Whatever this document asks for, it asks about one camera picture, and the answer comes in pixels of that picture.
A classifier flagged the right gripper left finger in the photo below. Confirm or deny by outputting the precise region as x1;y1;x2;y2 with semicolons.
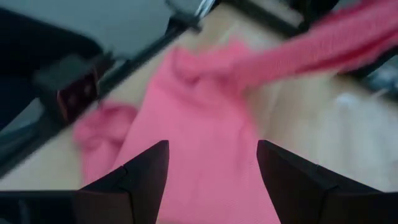
80;139;170;224

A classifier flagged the black dual-lens camera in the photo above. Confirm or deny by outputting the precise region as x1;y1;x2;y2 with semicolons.
34;55;108;125

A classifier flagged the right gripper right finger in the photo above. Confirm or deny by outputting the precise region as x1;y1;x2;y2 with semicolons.
256;139;380;224

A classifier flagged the pink microfiber towel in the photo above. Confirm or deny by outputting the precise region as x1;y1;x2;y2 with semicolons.
73;40;282;224
231;0;398;91

